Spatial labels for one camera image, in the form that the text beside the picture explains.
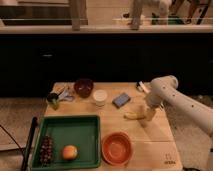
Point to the red yellow apple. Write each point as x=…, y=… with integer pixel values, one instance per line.
x=69, y=152

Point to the white cup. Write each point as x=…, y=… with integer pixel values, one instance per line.
x=100, y=97

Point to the black pole stand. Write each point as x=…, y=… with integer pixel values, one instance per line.
x=29, y=142

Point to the green plastic tray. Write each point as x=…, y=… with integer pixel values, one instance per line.
x=81, y=131

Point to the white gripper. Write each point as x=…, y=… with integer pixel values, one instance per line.
x=153, y=101

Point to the dark maroon bowl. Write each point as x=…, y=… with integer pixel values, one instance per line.
x=83, y=87

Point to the blue sponge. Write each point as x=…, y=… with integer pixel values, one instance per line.
x=121, y=100

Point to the dark grape bunch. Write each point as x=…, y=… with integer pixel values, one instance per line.
x=46, y=151

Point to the yellow banana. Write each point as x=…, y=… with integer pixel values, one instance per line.
x=133, y=116

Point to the red orange bowl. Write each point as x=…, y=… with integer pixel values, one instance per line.
x=117, y=149

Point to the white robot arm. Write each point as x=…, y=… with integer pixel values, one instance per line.
x=165, y=89

